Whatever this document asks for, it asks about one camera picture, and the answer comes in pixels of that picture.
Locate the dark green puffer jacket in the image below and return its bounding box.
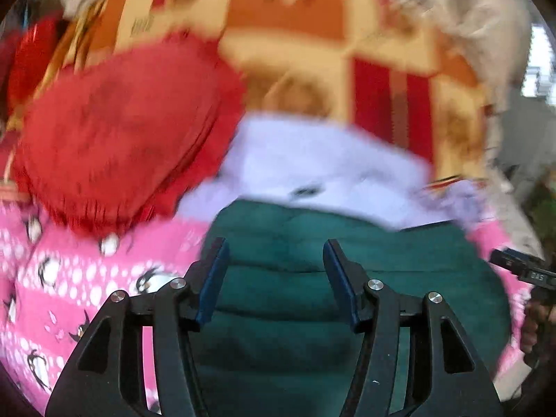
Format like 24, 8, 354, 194
193, 201, 510, 416

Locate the person's right hand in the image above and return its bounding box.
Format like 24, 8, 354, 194
520, 299, 546, 354

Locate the pink penguin bedsheet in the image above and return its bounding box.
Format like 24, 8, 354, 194
1, 201, 531, 416

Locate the lavender fleece garment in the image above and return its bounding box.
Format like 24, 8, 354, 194
177, 114, 485, 231

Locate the red heart ruffled pillow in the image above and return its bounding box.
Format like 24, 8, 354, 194
11, 32, 245, 239

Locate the beige floral quilt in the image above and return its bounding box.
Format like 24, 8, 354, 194
426, 0, 542, 255

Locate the orange red checkered blanket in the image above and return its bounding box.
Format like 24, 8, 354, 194
57, 0, 488, 185

